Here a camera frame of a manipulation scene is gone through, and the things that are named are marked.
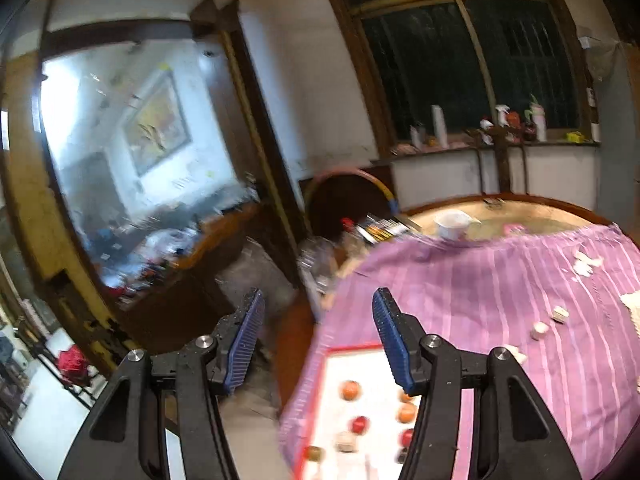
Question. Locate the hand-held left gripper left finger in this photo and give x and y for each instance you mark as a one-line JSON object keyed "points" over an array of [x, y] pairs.
{"points": [[245, 340]]}

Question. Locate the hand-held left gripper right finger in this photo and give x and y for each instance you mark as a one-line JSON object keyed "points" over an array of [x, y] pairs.
{"points": [[395, 345]]}

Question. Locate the red-rimmed white tray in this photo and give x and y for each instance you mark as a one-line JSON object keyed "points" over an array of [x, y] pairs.
{"points": [[370, 372]]}

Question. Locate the orange mandarin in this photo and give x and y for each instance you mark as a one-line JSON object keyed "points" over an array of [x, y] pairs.
{"points": [[350, 390], [407, 412], [406, 397]]}

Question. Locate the red tomato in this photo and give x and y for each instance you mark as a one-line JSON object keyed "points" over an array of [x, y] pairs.
{"points": [[406, 437], [359, 425]]}

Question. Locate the large sugarcane piece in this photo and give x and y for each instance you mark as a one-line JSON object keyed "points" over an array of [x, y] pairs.
{"points": [[345, 442]]}

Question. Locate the dark purple plum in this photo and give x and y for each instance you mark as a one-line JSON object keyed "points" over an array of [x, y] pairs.
{"points": [[400, 457]]}

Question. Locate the green grape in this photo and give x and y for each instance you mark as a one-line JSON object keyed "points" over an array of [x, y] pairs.
{"points": [[314, 454]]}

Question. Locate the purple striped cloth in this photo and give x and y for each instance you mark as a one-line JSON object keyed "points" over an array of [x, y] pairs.
{"points": [[475, 285]]}

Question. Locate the cluttered wooden desk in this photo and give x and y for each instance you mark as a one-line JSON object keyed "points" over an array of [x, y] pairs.
{"points": [[215, 240]]}

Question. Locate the clear plastic container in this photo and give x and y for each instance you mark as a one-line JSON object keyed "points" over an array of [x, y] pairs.
{"points": [[320, 260]]}

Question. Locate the stack of dark packets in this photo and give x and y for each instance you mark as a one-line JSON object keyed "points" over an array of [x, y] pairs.
{"points": [[382, 230]]}

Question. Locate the white cartoon mug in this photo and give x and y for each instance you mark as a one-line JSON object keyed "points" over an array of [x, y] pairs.
{"points": [[450, 225]]}

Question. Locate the colourful hula hoop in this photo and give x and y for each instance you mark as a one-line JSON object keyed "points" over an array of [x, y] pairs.
{"points": [[389, 199]]}

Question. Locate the red bag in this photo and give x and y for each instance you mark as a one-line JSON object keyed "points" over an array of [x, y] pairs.
{"points": [[72, 360]]}

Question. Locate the dark wooden chair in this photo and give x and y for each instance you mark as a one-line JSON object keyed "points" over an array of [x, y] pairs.
{"points": [[502, 160]]}

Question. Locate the stack of paper cups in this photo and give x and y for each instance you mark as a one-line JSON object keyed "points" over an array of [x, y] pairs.
{"points": [[439, 126]]}

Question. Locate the beige loofah pad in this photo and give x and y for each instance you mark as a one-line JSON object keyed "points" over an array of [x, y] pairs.
{"points": [[632, 305]]}

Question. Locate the white spray bottle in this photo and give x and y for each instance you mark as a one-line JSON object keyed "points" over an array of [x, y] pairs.
{"points": [[501, 116]]}

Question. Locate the red box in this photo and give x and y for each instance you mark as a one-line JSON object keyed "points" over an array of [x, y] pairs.
{"points": [[513, 118]]}

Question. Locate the white tumbler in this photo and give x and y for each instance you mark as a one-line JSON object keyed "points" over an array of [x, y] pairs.
{"points": [[538, 122]]}

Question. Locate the small yellow object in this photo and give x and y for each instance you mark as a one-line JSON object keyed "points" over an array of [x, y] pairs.
{"points": [[575, 136]]}

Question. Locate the wooden framed window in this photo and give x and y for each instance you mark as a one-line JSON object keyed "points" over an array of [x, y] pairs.
{"points": [[425, 60]]}

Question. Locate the white plastic bag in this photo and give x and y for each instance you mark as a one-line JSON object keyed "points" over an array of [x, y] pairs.
{"points": [[598, 55]]}

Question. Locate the wooden door frame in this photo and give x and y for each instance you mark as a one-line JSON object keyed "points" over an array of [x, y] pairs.
{"points": [[250, 110]]}

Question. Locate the framed wall painting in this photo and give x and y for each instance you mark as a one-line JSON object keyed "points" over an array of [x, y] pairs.
{"points": [[155, 125]]}

